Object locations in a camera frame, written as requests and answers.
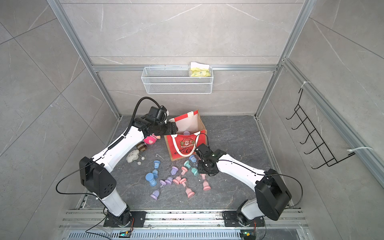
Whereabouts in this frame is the green small hourglass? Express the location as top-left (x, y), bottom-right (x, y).
top-left (184, 160), bottom-right (198, 176)

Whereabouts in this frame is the red canvas jute bag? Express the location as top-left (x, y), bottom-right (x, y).
top-left (165, 110), bottom-right (208, 161)

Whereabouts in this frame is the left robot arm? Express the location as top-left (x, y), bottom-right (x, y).
top-left (78, 97), bottom-right (178, 227)

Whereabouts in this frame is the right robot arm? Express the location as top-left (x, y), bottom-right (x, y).
top-left (194, 133), bottom-right (304, 226)

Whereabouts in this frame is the blue small hourglass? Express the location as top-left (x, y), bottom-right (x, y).
top-left (189, 155), bottom-right (197, 163)

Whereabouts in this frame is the pink 15 hourglass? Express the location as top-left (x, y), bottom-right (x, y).
top-left (201, 174), bottom-right (211, 191)

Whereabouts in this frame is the pink hourglass front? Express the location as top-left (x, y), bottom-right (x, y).
top-left (185, 188), bottom-right (195, 198)

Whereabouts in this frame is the blue hourglass left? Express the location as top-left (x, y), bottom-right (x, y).
top-left (152, 160), bottom-right (161, 179)

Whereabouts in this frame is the large blue hourglass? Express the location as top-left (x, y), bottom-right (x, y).
top-left (146, 173), bottom-right (158, 187)

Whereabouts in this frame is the pink striped plush doll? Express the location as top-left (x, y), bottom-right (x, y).
top-left (143, 134), bottom-right (161, 145)

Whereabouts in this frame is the plaid brown pouch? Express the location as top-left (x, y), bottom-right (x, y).
top-left (136, 142), bottom-right (148, 152)

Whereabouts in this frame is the white fluffy plush toy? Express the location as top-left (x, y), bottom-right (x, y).
top-left (126, 150), bottom-right (145, 166)

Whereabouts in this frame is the yellow packet in basket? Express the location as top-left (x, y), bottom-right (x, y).
top-left (189, 62), bottom-right (212, 78)

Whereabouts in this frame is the white wire mesh basket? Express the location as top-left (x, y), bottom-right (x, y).
top-left (141, 67), bottom-right (214, 94)

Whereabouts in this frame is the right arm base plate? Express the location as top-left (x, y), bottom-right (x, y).
top-left (222, 211), bottom-right (265, 227)

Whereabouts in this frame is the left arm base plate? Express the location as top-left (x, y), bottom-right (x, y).
top-left (103, 211), bottom-right (147, 228)

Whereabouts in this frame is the black wire hook rack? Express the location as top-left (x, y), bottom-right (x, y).
top-left (286, 89), bottom-right (356, 170)

